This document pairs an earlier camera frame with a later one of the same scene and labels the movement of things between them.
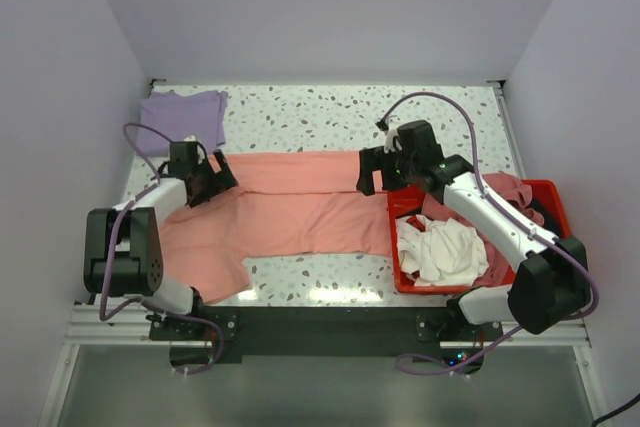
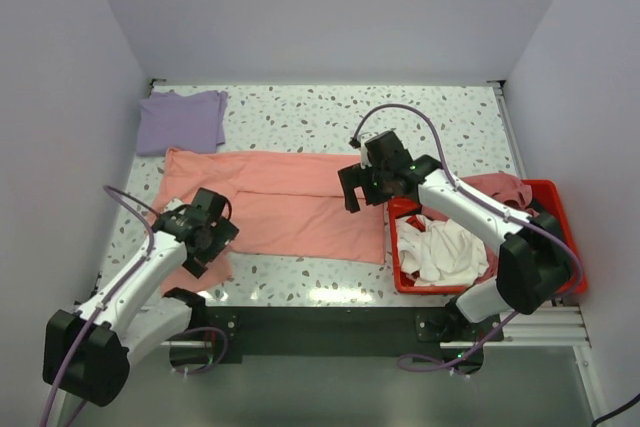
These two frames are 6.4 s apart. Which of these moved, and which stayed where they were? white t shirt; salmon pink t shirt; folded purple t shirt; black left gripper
Moved: salmon pink t shirt; black left gripper
Stayed: folded purple t shirt; white t shirt
